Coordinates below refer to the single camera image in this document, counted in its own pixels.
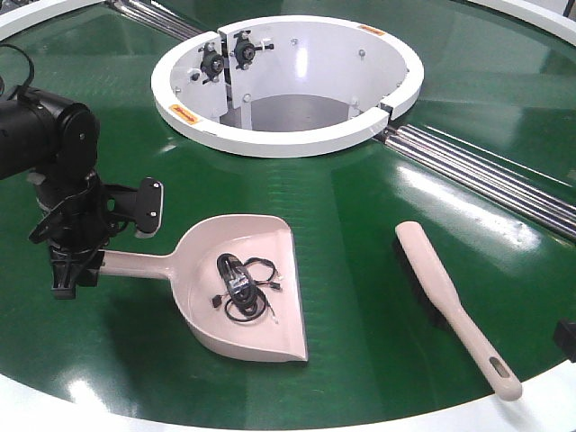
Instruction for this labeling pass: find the beige hand broom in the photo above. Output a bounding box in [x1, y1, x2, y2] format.
[395, 221, 523, 401]

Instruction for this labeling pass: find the chrome rollers far left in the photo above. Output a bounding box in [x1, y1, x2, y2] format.
[105, 0, 203, 41]

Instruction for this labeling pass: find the black bearing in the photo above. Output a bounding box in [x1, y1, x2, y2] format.
[200, 42, 225, 85]
[231, 30, 275, 70]

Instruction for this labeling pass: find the black bearing right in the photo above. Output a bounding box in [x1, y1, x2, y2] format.
[231, 30, 275, 70]

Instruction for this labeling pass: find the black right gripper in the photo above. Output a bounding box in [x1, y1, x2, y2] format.
[553, 319, 576, 363]

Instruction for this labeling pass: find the white inner conveyor ring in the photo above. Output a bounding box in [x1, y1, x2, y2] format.
[150, 14, 426, 158]

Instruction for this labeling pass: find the beige dustpan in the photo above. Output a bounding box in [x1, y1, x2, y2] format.
[100, 214, 308, 362]

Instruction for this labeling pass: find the black bearing left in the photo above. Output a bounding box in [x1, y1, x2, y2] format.
[200, 42, 225, 85]

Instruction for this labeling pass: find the black usb cable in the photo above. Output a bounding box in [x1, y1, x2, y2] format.
[211, 253, 284, 323]

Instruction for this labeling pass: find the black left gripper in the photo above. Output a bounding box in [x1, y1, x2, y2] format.
[28, 173, 135, 300]

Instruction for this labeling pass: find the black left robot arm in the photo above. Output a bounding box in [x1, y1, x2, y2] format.
[1, 85, 136, 300]

